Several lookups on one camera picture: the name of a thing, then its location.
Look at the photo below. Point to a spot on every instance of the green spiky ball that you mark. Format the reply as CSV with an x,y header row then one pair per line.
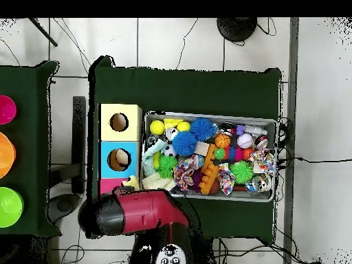
x,y
167,165
242,172

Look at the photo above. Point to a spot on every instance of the mint knitted cloth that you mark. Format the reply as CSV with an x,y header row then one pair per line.
x,y
148,156

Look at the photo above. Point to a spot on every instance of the cream knitted cloth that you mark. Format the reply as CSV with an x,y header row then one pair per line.
x,y
154,181

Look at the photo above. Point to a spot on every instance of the yellow plush duck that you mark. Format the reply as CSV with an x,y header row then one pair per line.
x,y
132,183

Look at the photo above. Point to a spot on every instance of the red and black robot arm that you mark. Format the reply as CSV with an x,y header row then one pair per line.
x,y
148,210

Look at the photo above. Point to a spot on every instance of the wooden box with three holes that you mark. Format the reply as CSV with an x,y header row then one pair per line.
x,y
132,148

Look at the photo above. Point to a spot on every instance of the silver mesh bin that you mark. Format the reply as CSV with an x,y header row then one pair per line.
x,y
247,196

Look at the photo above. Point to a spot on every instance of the blue spiky ball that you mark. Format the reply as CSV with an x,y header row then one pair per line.
x,y
203,128
184,143

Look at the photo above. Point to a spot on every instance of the orange plastic block toy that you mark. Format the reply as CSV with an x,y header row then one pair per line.
x,y
209,173

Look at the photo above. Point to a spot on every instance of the dark green table cloth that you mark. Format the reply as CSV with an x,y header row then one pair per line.
x,y
30,137
178,90

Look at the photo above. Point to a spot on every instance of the black upright panel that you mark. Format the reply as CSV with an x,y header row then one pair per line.
x,y
79,137

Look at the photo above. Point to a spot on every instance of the grey black stand foot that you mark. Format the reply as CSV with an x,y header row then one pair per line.
x,y
64,205

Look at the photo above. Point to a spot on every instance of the black round stand base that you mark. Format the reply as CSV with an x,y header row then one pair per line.
x,y
236,29

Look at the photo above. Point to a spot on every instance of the orange bowl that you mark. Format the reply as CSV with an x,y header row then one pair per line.
x,y
7,155

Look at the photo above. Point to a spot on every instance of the pink bowl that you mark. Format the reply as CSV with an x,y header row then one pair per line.
x,y
7,110

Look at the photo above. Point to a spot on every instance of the thin black rod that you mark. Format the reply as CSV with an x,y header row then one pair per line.
x,y
44,32

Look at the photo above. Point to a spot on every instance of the green bowl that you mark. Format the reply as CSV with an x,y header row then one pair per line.
x,y
9,207

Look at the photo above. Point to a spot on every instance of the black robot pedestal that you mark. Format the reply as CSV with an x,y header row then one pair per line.
x,y
203,253

